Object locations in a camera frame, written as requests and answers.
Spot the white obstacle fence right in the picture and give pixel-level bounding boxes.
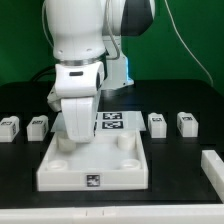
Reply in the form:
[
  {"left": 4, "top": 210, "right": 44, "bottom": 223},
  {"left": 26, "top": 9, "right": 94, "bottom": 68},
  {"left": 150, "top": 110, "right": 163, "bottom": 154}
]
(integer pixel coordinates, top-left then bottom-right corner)
[{"left": 201, "top": 150, "right": 224, "bottom": 204}]

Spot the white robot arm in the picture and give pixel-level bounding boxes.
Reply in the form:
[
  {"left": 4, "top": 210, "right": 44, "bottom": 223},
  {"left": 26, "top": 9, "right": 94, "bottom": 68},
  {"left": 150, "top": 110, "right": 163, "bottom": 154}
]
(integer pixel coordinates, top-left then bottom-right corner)
[{"left": 42, "top": 0, "right": 155, "bottom": 142}]

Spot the white front rail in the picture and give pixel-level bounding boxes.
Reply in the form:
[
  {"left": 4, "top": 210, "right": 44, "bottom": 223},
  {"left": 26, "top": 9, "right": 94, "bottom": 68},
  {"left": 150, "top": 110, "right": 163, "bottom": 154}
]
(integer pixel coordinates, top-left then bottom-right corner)
[{"left": 0, "top": 204, "right": 224, "bottom": 224}]

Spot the white cable right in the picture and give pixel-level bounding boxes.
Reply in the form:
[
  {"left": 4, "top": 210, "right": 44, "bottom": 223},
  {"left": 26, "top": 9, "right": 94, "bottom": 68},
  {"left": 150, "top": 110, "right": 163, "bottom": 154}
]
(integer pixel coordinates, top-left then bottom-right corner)
[{"left": 163, "top": 0, "right": 214, "bottom": 88}]

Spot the black pole with cables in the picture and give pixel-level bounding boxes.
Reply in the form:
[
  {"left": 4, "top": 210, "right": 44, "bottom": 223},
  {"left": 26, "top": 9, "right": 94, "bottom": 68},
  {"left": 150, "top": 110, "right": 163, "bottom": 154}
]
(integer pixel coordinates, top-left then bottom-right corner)
[{"left": 30, "top": 65, "right": 55, "bottom": 82}]

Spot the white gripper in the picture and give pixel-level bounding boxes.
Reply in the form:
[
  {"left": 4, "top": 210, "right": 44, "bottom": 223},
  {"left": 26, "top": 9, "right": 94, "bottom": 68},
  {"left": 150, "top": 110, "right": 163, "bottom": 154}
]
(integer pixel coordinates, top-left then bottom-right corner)
[{"left": 47, "top": 62, "right": 105, "bottom": 143}]

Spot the white square tabletop tray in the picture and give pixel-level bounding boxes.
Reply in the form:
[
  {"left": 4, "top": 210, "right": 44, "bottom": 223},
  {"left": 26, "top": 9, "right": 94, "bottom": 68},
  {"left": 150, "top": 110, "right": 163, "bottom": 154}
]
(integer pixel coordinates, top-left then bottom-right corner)
[{"left": 37, "top": 130, "right": 149, "bottom": 191}]

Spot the white marker sheet with tags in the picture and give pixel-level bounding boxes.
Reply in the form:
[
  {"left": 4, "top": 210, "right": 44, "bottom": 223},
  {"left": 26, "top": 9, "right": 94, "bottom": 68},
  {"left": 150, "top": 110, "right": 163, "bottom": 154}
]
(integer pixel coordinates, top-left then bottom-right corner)
[{"left": 50, "top": 111, "right": 147, "bottom": 133}]

